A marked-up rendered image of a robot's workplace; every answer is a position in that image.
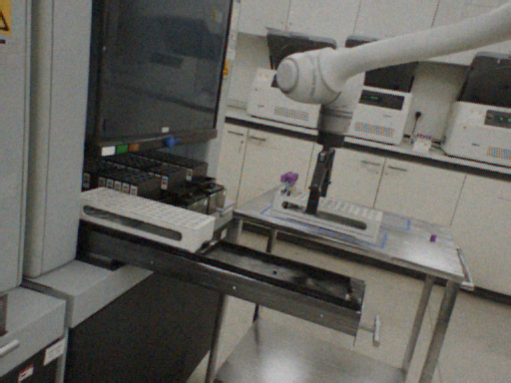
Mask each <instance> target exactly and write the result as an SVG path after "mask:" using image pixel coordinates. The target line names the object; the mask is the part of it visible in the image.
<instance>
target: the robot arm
mask: <svg viewBox="0 0 511 383"><path fill-rule="evenodd" d="M510 40H511V1H509V2H507V3H504V4H502V5H500V6H499V7H497V8H495V9H494V10H491V11H489V12H485V13H482V14H481V15H478V16H476V17H472V18H470V19H466V20H464V21H461V22H456V23H453V24H447V25H441V26H438V27H434V28H430V29H427V30H422V31H418V32H415V33H411V34H407V35H402V36H396V37H392V38H388V39H384V40H381V41H377V42H374V43H367V44H364V45H360V46H358V47H355V48H352V49H348V48H338V49H336V50H333V49H331V48H328V47H327V48H324V49H321V50H316V51H305V52H304V53H296V54H293V55H290V56H287V57H286V58H284V59H283V60H282V61H281V62H280V64H279V66H278V67H277V70H276V82H277V85H278V87H279V90H280V91H281V93H282V94H284V95H285V96H286V97H288V98H289V99H291V100H292V101H296V102H299V103H302V104H313V105H318V104H321V106H320V109H319V115H318V118H317V127H318V128H319V129H320V130H318V131H317V138H316V142H317V143H318V144H319V145H321V146H323V147H322V150H321V152H319V153H318V154H317V159H316V165H315V168H314V171H313V177H312V180H311V183H310V185H309V187H308V189H309V197H308V201H307V204H306V211H305V213H307V214H313V215H316V211H317V208H318V204H319V201H320V198H321V197H326V192H327V189H328V185H330V184H331V181H330V176H331V171H332V167H333V163H334V156H335V153H336V150H335V149H341V148H342V147H343V144H344V140H345V135H344V134H343V133H345V134H347V133H348V131H349V126H350V125H351V121H352V118H353V112H354V110H355V107H356V106H357V103H358V101H359V99H360V96H361V90H362V87H363V83H364V77H365V72H367V71H370V70H373V69H377V68H381V67H385V66H393V65H399V64H404V63H409V62H414V61H419V60H423V59H428V58H433V57H438V56H445V55H453V54H457V53H462V52H466V51H470V50H474V49H477V48H481V47H485V46H488V45H491V44H496V43H500V42H505V41H510ZM315 185H316V186H315Z"/></svg>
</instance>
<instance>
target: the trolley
mask: <svg viewBox="0 0 511 383"><path fill-rule="evenodd" d="M277 191H279V185H278V186H277V187H276V188H272V189H271V190H270V191H267V192H265V193H263V194H261V195H260V196H258V197H256V198H254V199H253V200H250V201H249V202H247V203H246V204H243V205H242V206H240V207H238V208H236V209H235V210H233V215H232V218H233V222H232V227H231V231H230V241H232V242H234V243H237V244H240V235H241V231H242V227H243V220H246V221H249V222H252V223H254V224H259V225H262V226H265V227H269V236H268V241H267V245H266V252H269V253H272V252H273V249H274V245H275V240H276V232H277V231H278V230H279V231H284V232H286V233H289V234H295V235H297V236H300V237H303V238H308V239H311V240H313V241H319V242H322V243H324V244H327V245H333V246H335V247H338V248H341V249H346V250H349V251H352V252H355V253H360V254H363V255H366V256H368V257H374V258H377V259H379V260H382V261H388V262H390V263H393V264H396V265H401V266H405V267H407V268H410V269H414V270H418V271H422V272H424V273H427V274H426V280H425V282H424V285H423V290H422V293H421V296H420V301H419V304H418V307H417V309H416V311H417V312H416V315H415V317H414V320H413V322H414V323H413V325H412V328H411V331H410V336H409V339H408V341H407V343H408V344H407V347H406V350H405V352H404V353H405V355H404V358H403V360H402V366H401V369H400V368H398V367H395V366H393V365H390V364H388V363H385V362H381V361H379V360H377V359H374V358H372V357H369V356H365V355H363V354H361V353H358V352H356V351H351V350H349V349H347V348H345V347H342V346H338V345H335V344H334V343H331V342H329V341H324V340H322V339H319V338H318V337H315V336H311V335H308V334H306V333H304V332H300V331H297V330H295V329H293V328H288V327H286V326H284V325H282V324H277V323H275V322H273V321H270V320H266V319H264V318H262V317H260V316H261V312H262V306H261V305H255V312H254V317H253V325H252V326H251V327H250V328H249V330H248V331H247V332H246V335H244V336H243V337H242V339H241V340H240V342H239V343H238V345H237V346H236V347H235V349H234V350H233V352H231V355H230V356H228V358H227V360H225V362H224V364H223V365H222V366H221V367H220V369H219V370H218V372H217V367H218V362H219V358H220V348H221V344H222V340H223V335H224V330H225V321H226V316H227V312H228V307H229V298H230V296H229V295H227V294H222V293H220V297H219V302H218V311H217V316H216V321H215V325H214V335H213V340H212V344H211V348H210V353H209V363H208V368H207V373H206V378H205V383H405V382H406V379H407V374H408V371H409V369H410V363H411V361H412V358H413V353H414V350H415V347H416V342H417V339H418V336H419V331H420V328H421V326H422V320H423V318H424V316H425V310H426V308H427V305H428V300H429V297H430V294H431V292H432V291H431V290H432V286H433V284H434V282H435V276H439V277H441V278H444V279H448V282H447V285H446V287H445V290H444V291H445V292H444V295H443V298H442V300H441V305H440V308H439V310H438V315H437V318H436V321H435V326H434V328H433V331H432V336H431V338H430V341H429V346H428V349H427V351H426V357H425V359H424V362H423V367H422V370H421V372H420V378H419V380H418V383H431V381H432V378H433V376H434V375H433V373H434V371H435V368H436V363H437V361H438V358H439V353H440V350H441V348H442V343H443V340H444V338H445V332H446V330H447V327H448V323H449V320H450V318H451V316H452V313H451V312H452V310H453V308H454V305H455V300H456V298H457V295H458V290H459V288H463V289H469V290H473V289H474V285H473V281H472V279H471V276H470V271H469V269H468V266H467V264H466V261H465V258H464V253H463V250H462V248H461V246H457V245H455V244H454V238H453V235H452V232H451V230H450V227H449V226H444V225H440V224H437V223H434V222H428V221H424V220H421V219H418V218H411V217H408V216H405V215H399V214H396V213H393V212H390V211H384V210H380V209H377V208H374V207H368V206H365V205H362V204H355V203H352V202H350V201H347V200H340V199H337V198H334V197H328V196H327V197H326V198H329V199H332V200H338V201H341V202H344V203H348V204H354V205H356V206H359V207H366V208H369V209H372V210H375V211H381V212H382V213H383V215H382V218H381V221H380V226H379V229H378V233H377V238H376V240H375V242H369V241H366V240H363V239H358V238H355V237H354V236H351V235H345V234H343V233H340V232H337V231H331V230H329V229H326V228H320V227H317V226H314V225H312V224H306V223H303V222H300V221H298V220H292V219H289V218H284V217H279V216H276V215H273V214H270V211H271V207H272V199H273V195H274V193H275V192H277ZM432 233H434V234H436V241H435V242H433V241H429V239H430V237H431V234H432ZM457 252H458V253H457ZM458 255H459V256H458ZM460 264H461V265H460ZM461 267H462V268H461ZM462 269H463V270H462ZM464 276H465V278H466V281H463V280H464ZM216 372H217V373H216Z"/></svg>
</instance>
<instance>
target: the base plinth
mask: <svg viewBox="0 0 511 383"><path fill-rule="evenodd" d="M242 230H245V231H251V232H254V233H256V234H262V235H265V236H269V228H267V227H261V226H259V225H256V224H250V223H247V222H244V221H243V227H242ZM276 239H279V240H282V241H287V242H290V243H293V244H298V245H301V246H303V247H306V248H312V249H315V250H317V251H320V252H326V253H329V254H331V255H334V256H340V257H343V258H345V259H351V260H354V261H357V262H359V263H364V264H368V265H371V266H374V267H377V268H382V269H386V270H388V271H391V272H397V273H400V274H402V275H406V276H409V277H414V278H418V279H420V280H423V281H425V280H426V274H427V273H424V272H422V271H418V270H414V269H410V268H407V267H405V266H401V265H396V264H393V263H390V262H388V261H382V260H379V259H377V258H374V257H368V256H366V255H363V254H359V253H354V252H351V251H348V250H345V249H340V248H337V247H334V246H331V245H326V244H323V243H320V242H317V241H312V240H310V239H306V238H301V237H299V236H296V235H293V234H287V233H284V232H281V231H277V232H276ZM447 282H448V279H444V278H441V277H439V276H435V282H434V283H435V284H438V285H440V286H444V287H446V285H447ZM458 291H462V292H464V293H470V294H473V295H477V296H479V297H483V298H485V299H491V300H494V301H498V302H500V303H504V304H507V305H510V306H511V296H510V295H508V294H504V293H501V292H495V291H492V290H489V289H486V288H483V287H480V286H474V289H473V290H469V289H463V288H459V290H458Z"/></svg>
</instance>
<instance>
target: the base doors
mask: <svg viewBox="0 0 511 383"><path fill-rule="evenodd" d="M228 131H233V133H240V134H244V135H243V136H240V135H236V134H233V133H228ZM250 137H256V138H260V139H262V140H256V139H253V138H250ZM263 139H266V141H263ZM242 141H244V142H243V143H242V144H241V142H242ZM313 144H314V145H313ZM240 146H241V147H242V149H241V151H240V153H238V151H239V149H240ZM269 147H276V148H279V149H281V150H282V152H280V151H278V150H272V149H270V148H269ZM322 147H323V146H321V145H319V144H318V143H311V142H307V141H304V140H297V139H293V138H290V137H286V136H278V135H275V134H271V133H264V132H260V131H256V130H250V129H246V128H243V127H239V126H233V125H229V124H224V129H223V139H222V144H221V149H220V154H219V165H218V170H217V175H216V184H220V185H223V186H225V189H227V191H226V198H228V199H231V200H235V201H236V207H235V209H236V208H238V207H240V206H242V205H243V204H246V203H247V202H249V201H250V200H253V199H254V198H256V197H258V196H260V195H261V194H263V193H265V192H267V191H270V190H271V189H272V188H276V187H277V186H278V185H279V184H280V176H281V175H282V174H286V173H288V172H293V173H294V174H298V181H296V188H297V189H299V190H302V191H304V189H305V190H306V191H307V192H309V189H308V187H309V185H310V183H311V180H312V177H313V171H314V168H315V165H316V159H317V154H318V153H319V152H321V150H322ZM335 150H336V153H335V156H334V163H333V167H332V171H331V176H330V181H331V184H330V185H328V189H327V192H326V196H328V197H334V198H337V199H340V200H347V201H350V202H352V203H355V204H362V205H365V206H368V207H374V208H377V209H380V210H384V211H390V212H393V213H396V214H399V215H405V216H408V217H411V218H418V219H421V220H424V221H428V222H434V223H437V224H440V225H444V226H449V225H450V226H449V227H450V230H451V232H452V235H453V238H454V244H455V245H457V246H461V248H462V250H463V253H464V258H465V261H466V264H467V266H468V269H469V271H470V276H471V279H472V281H473V285H474V286H480V287H483V288H486V289H489V290H492V291H495V292H501V293H504V294H508V295H510V296H511V201H504V200H501V199H496V197H497V196H499V197H506V198H510V199H511V183H507V182H500V181H496V180H492V179H485V178H481V177H476V176H473V175H466V174H463V173H459V172H451V171H447V170H443V169H436V168H432V167H429V166H425V165H417V164H413V163H409V162H402V161H398V160H395V159H386V161H385V158H383V157H379V156H372V155H368V154H365V153H358V152H354V151H351V150H347V149H335ZM312 151H313V152H312ZM311 155H312V156H311ZM363 160H365V161H366V162H370V163H376V164H377V163H379V164H380V166H375V165H372V164H368V163H362V162H361V161H363ZM384 161H385V162H384ZM339 163H342V164H345V165H349V166H353V167H355V168H354V169H352V168H349V167H341V166H340V165H339ZM383 166H384V170H383ZM388 166H393V167H396V168H399V169H407V172H405V171H401V170H394V169H391V168H389V167H388ZM382 170H383V173H382ZM376 172H378V174H377V173H376ZM381 173H382V176H381ZM385 173H388V176H386V175H385ZM307 174H308V175H307ZM380 176H381V178H380ZM465 176H466V177H465ZM306 177H307V178H306ZM379 182H380V185H379ZM305 185H306V186H305ZM378 185H379V188H378ZM377 188H378V190H377ZM376 194H377V197H376ZM459 194H460V195H459ZM375 198H376V200H375ZM374 201H375V203H374ZM373 204H374V206H373ZM454 210H455V211H454ZM452 217H453V218H452ZM451 219H452V221H451Z"/></svg>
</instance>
